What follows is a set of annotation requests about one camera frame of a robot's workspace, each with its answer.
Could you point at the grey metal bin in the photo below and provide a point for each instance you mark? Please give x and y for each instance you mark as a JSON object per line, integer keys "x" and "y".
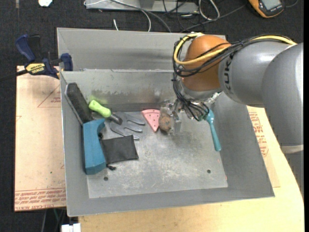
{"x": 169, "y": 168}

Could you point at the pink toy watermelon slice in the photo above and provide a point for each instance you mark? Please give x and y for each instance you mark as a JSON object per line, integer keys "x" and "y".
{"x": 152, "y": 118}

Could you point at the black cloth pouch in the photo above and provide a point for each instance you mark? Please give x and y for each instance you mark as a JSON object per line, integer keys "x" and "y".
{"x": 119, "y": 149}

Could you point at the brown rusty round lump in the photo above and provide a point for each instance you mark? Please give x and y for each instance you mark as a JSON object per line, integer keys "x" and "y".
{"x": 166, "y": 123}

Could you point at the brown cardboard board red print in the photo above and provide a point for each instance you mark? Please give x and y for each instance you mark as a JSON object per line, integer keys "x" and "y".
{"x": 38, "y": 141}

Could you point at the teal plastic spoon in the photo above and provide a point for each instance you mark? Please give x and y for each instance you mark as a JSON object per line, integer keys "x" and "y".
{"x": 214, "y": 132}

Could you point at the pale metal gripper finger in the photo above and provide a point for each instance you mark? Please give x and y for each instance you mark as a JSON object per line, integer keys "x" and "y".
{"x": 177, "y": 127}
{"x": 166, "y": 109}

